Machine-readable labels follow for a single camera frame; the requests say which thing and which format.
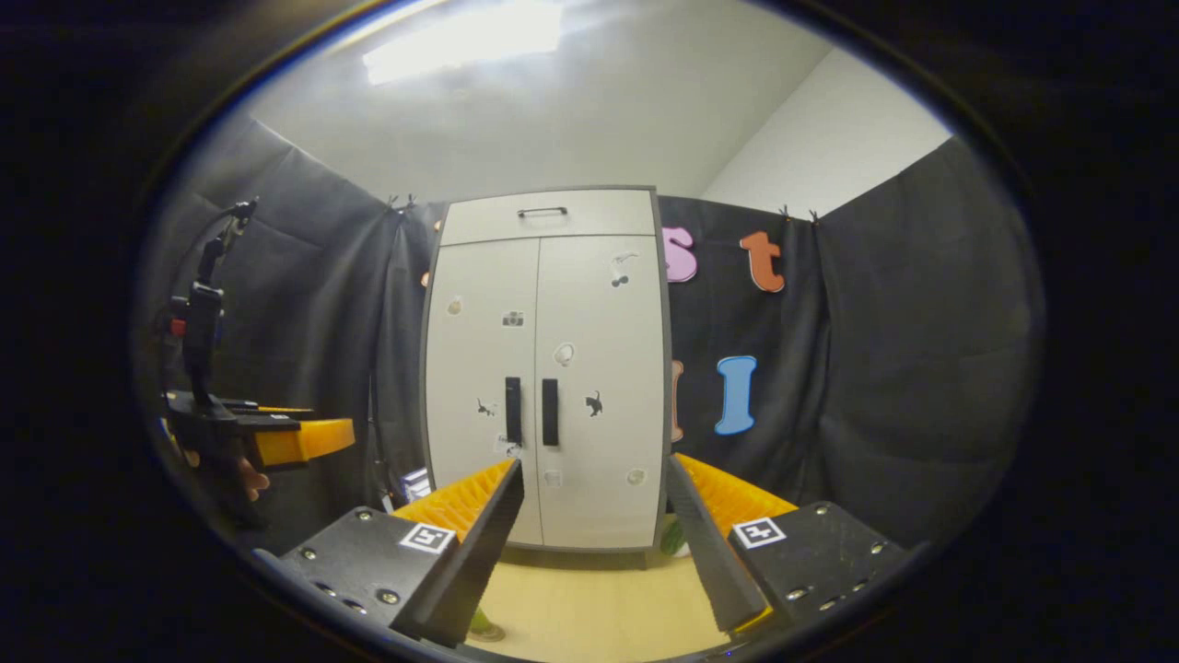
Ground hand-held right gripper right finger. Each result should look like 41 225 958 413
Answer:
665 453 915 642

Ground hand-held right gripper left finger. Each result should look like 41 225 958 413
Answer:
253 459 526 649

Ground white cabinet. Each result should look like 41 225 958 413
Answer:
422 186 675 559

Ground white cabinet door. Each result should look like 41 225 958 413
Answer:
534 235 672 553
425 238 543 547

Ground white cabinet drawer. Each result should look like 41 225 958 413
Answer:
439 191 658 246

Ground black backdrop cloth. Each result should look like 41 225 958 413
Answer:
147 115 1046 553

